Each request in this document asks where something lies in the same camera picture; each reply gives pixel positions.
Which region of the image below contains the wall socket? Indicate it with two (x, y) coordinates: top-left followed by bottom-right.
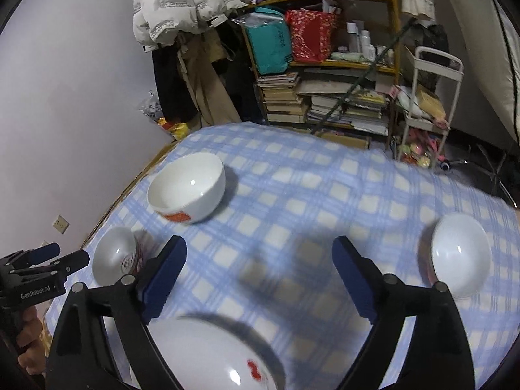
(53, 215), (70, 234)

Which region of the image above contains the wooden bookshelf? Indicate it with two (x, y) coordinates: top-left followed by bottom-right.
(237, 0), (400, 137)

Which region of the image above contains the white plate red seal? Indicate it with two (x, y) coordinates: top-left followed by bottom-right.
(148, 316), (283, 389)

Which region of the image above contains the large white bowl red mark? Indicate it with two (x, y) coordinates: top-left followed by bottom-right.
(146, 152), (226, 224)

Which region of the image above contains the white utility cart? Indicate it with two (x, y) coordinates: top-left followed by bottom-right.
(396, 46), (464, 169)

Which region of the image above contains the small white bowl red pattern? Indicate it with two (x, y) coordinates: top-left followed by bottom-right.
(92, 226), (155, 286)

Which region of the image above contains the yellow snack bag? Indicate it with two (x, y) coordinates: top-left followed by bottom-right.
(158, 117), (190, 141)

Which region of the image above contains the green pole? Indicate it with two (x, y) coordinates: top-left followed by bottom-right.
(310, 16), (418, 136)

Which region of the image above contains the beige hanging coat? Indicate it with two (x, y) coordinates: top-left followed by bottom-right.
(177, 29), (241, 127)

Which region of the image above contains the red patterned bag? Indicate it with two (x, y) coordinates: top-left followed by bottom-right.
(285, 9), (339, 63)

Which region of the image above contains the white puffer jacket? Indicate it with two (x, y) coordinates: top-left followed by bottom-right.
(133, 0), (245, 52)

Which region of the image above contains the stack of books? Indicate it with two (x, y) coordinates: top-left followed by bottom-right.
(257, 71), (307, 124)

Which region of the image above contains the teal bag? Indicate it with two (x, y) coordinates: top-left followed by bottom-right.
(244, 8), (292, 75)

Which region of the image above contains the left hand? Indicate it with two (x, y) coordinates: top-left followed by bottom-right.
(16, 306), (47, 375)

